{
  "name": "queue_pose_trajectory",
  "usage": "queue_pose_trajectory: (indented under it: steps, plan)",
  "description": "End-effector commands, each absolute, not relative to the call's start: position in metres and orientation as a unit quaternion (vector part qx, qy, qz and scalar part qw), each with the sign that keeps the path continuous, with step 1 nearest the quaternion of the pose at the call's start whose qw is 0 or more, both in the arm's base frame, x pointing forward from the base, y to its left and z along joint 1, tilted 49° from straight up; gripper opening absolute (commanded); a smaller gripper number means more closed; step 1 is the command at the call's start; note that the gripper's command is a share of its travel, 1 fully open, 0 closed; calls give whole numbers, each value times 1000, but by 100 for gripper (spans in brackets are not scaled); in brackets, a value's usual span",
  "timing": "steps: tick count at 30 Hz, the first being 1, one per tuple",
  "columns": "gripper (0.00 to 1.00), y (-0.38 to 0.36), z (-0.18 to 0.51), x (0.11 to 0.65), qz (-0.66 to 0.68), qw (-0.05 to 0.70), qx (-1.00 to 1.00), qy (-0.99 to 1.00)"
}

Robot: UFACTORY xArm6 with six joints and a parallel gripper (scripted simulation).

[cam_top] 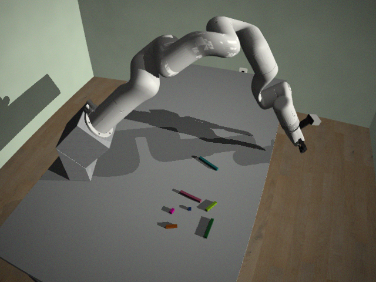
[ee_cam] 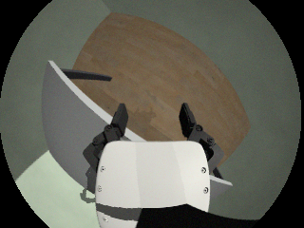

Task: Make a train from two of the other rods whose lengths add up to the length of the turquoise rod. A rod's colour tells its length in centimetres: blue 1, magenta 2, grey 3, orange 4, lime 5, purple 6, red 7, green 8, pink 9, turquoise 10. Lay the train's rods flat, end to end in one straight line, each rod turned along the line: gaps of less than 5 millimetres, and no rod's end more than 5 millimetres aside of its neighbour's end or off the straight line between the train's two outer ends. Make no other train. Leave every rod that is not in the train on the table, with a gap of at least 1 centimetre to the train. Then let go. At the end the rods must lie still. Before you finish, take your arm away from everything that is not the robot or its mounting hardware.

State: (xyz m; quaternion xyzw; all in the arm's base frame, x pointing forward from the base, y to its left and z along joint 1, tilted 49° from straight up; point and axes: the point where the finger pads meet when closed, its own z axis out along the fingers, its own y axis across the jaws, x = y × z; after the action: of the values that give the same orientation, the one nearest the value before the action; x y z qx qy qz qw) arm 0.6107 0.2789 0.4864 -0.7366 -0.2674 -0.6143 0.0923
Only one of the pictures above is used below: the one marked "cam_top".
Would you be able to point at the orange rod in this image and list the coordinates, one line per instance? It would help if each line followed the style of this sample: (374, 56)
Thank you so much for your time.
(170, 226)

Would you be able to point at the turquoise rod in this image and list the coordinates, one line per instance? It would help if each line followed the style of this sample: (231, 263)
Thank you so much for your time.
(208, 163)

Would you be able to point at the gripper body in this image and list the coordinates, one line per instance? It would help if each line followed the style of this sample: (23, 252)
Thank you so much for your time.
(294, 135)

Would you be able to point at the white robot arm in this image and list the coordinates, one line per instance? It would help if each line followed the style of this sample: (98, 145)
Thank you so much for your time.
(167, 55)

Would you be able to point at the lime green rod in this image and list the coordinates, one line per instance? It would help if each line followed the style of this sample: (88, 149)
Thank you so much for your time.
(210, 206)

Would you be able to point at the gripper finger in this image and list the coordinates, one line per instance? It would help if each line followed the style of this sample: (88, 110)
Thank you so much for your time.
(303, 147)

